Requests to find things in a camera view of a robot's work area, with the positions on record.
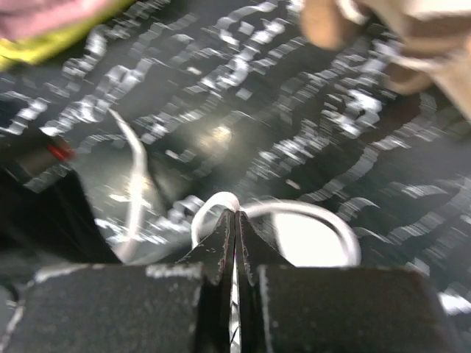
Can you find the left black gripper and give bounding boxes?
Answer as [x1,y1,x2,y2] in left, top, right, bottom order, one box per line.
[1,129,121,264]

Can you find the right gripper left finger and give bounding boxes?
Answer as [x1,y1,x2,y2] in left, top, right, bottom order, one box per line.
[1,210,236,352]

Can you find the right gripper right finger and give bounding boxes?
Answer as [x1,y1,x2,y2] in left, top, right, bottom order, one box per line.
[235,212,460,352]

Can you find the white shoelace sneaker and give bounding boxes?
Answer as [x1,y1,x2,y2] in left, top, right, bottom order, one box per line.
[109,110,361,266]

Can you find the black sneaker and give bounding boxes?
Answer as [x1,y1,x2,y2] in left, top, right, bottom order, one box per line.
[272,213,347,267]

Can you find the yellow folded t-shirt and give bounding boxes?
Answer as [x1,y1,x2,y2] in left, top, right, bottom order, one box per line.
[1,0,132,71]

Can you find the black marble pattern mat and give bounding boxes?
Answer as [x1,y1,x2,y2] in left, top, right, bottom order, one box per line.
[1,1,470,315]

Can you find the pink folded t-shirt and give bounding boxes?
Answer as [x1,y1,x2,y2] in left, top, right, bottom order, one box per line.
[1,0,117,40]

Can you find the brown striped sock right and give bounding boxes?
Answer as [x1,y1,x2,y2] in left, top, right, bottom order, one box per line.
[382,36,442,96]

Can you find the brown striped sock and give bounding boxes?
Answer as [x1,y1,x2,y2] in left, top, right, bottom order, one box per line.
[382,36,442,96]
[300,0,372,51]

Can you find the brown striped sock left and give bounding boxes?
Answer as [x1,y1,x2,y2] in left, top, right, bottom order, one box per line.
[300,0,372,51]

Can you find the wooden rack frame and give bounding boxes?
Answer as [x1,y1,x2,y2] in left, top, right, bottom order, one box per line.
[367,1,470,119]

